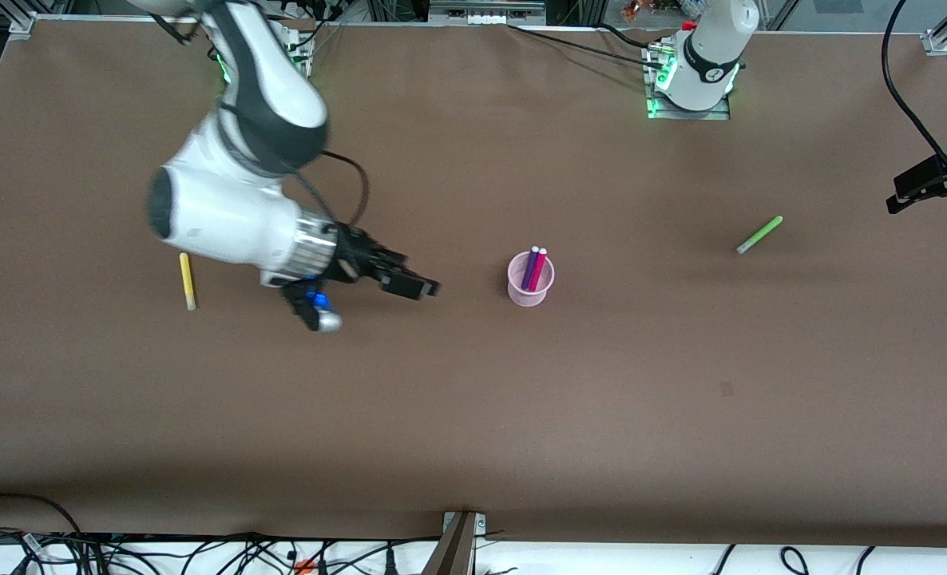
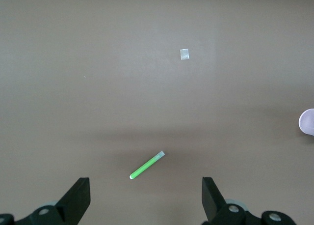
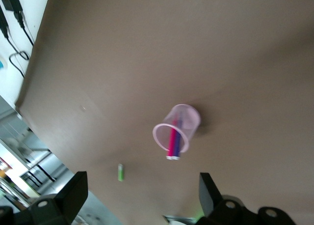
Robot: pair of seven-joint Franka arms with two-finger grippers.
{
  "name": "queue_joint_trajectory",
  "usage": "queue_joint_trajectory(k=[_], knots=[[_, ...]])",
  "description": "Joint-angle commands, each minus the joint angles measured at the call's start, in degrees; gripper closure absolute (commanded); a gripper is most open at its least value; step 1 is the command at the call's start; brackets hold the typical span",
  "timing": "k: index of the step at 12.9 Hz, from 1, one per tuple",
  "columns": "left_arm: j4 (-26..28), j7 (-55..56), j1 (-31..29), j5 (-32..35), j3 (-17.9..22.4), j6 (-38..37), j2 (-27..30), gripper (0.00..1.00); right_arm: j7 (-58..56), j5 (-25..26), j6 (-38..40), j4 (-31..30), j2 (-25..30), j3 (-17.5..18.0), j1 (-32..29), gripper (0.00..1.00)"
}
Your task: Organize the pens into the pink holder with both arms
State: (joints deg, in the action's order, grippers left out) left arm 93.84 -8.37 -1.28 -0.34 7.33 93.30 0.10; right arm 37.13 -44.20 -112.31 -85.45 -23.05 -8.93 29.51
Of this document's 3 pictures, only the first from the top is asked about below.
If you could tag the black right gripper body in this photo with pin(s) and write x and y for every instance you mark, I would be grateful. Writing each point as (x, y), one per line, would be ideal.
(355, 255)

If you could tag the purple marker pen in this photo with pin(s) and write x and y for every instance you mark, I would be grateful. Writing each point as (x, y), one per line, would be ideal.
(529, 267)

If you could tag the pink highlighter pen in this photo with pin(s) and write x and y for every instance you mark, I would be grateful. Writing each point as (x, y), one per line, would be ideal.
(538, 270)

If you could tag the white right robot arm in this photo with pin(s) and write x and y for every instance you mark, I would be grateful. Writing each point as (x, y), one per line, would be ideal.
(226, 208)

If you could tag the translucent pink cup holder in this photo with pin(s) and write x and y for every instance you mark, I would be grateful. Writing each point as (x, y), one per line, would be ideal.
(531, 297)

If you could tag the green highlighter pen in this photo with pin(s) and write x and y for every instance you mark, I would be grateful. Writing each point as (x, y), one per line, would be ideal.
(759, 235)

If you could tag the yellow highlighter pen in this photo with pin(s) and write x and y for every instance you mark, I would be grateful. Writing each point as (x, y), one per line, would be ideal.
(188, 281)

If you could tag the grey power strip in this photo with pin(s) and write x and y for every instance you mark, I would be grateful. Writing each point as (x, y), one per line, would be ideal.
(485, 11)

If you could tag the small orange connector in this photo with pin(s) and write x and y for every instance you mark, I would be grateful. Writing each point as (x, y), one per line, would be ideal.
(304, 566)

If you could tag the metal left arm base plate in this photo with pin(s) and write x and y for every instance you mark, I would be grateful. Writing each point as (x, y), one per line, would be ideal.
(689, 114)

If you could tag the metal table edge bracket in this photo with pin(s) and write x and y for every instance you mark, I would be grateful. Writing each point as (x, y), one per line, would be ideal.
(461, 539)

